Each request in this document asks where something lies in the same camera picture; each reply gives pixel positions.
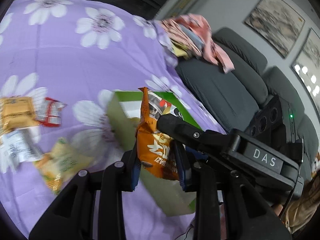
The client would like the yellow corn snack packet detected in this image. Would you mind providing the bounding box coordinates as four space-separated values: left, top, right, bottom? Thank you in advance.
33 138 94 194

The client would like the silver white snack packet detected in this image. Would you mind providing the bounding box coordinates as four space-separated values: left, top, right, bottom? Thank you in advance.
1 127 43 173

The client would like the orange chips snack packet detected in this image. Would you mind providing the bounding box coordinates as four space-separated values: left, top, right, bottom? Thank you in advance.
136 87 183 180

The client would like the person's hand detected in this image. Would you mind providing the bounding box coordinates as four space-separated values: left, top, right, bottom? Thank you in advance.
271 204 286 218

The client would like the dark grey sofa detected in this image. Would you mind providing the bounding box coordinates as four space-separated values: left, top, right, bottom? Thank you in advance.
175 27 319 181

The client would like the red silver snack packet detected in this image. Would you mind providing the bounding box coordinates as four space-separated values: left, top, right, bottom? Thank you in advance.
36 97 67 127

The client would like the yellow biscuit snack packet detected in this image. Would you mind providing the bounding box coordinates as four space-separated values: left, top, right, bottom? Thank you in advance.
1 96 40 134

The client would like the green white cardboard box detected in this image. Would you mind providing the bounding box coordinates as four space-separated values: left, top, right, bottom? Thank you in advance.
107 91 196 216

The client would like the framed landscape painting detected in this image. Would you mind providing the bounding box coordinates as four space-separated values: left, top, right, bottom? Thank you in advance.
244 0 305 58

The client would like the pink patterned cloth pile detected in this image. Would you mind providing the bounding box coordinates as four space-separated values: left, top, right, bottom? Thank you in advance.
159 14 235 73

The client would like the purple floral tablecloth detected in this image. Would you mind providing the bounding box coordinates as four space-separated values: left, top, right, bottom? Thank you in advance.
0 0 226 240

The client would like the black camera box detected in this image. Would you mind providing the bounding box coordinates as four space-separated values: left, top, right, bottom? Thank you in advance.
245 95 302 158

